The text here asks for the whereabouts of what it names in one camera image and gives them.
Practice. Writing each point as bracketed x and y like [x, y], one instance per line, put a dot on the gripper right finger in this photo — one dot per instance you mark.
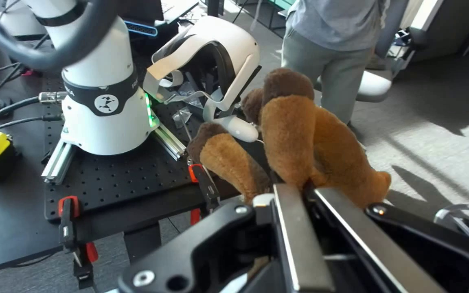
[421, 248]

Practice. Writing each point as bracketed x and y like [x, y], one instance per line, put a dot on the white headset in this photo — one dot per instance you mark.
[234, 49]

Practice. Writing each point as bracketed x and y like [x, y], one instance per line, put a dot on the white hand controller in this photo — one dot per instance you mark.
[240, 129]

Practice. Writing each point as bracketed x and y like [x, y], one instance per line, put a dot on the office chair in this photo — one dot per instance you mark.
[373, 86]

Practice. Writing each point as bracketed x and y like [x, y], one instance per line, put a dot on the small clear plastic bag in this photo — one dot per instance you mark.
[181, 117]
[189, 91]

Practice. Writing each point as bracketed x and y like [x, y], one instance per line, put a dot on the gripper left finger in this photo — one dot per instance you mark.
[202, 252]

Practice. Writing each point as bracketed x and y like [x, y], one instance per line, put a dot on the red and black clamp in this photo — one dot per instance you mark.
[206, 185]
[69, 228]

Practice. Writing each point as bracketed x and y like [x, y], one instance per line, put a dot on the person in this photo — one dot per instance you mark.
[336, 61]

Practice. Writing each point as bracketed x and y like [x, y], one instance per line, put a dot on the silver chair base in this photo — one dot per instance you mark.
[460, 221]

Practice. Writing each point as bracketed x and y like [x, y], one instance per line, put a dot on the brown plush toy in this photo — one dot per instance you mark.
[295, 134]

